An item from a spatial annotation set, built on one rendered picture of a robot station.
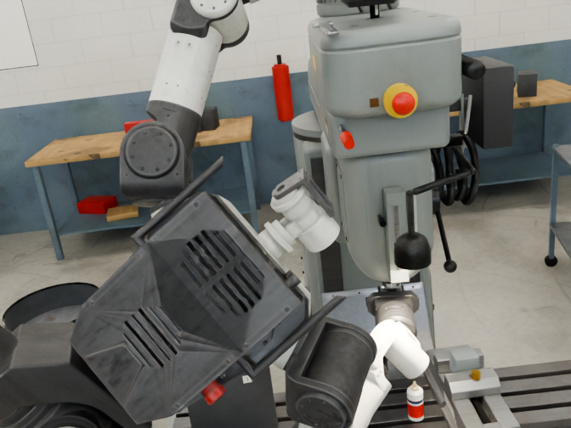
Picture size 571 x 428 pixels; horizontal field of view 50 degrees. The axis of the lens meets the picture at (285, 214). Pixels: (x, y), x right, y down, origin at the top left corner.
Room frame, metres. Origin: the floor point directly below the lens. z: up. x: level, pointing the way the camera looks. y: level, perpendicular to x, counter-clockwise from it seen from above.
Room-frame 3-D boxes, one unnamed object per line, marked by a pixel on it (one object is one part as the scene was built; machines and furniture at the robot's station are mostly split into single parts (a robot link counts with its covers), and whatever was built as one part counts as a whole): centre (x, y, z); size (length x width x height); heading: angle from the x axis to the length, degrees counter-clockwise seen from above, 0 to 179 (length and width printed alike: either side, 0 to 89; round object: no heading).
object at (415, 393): (1.26, -0.27, 0.96); 0.04 x 0.04 x 0.11
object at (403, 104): (1.05, -0.23, 1.76); 0.04 x 0.03 x 0.04; 89
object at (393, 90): (1.08, -0.23, 1.76); 0.06 x 0.02 x 0.06; 89
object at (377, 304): (1.22, -0.22, 1.24); 0.13 x 0.12 x 0.10; 82
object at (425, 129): (1.35, -0.23, 1.68); 0.34 x 0.24 x 0.10; 179
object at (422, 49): (1.32, -0.23, 1.81); 0.47 x 0.26 x 0.16; 179
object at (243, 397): (1.33, 0.20, 1.00); 0.22 x 0.12 x 0.20; 95
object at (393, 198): (1.20, -0.23, 1.45); 0.04 x 0.04 x 0.21; 89
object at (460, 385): (1.25, -0.41, 0.99); 0.12 x 0.06 x 0.04; 91
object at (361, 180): (1.31, -0.23, 1.47); 0.21 x 0.19 x 0.32; 89
